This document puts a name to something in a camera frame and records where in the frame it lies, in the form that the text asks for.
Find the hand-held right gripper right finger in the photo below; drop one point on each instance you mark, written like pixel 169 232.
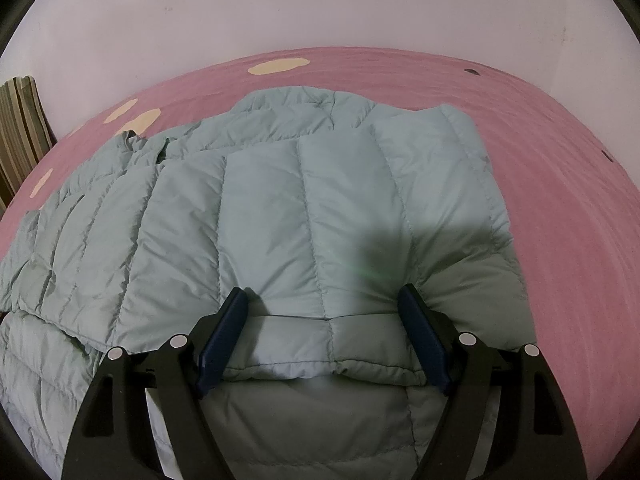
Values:
pixel 426 336

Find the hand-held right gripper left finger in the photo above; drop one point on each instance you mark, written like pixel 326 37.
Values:
pixel 224 336

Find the light green puffer jacket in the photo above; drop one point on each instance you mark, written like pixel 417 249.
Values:
pixel 275 210

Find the pink dotted bed sheet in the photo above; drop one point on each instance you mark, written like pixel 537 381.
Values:
pixel 550 160

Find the striped brown curtain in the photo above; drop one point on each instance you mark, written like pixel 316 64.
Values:
pixel 22 130

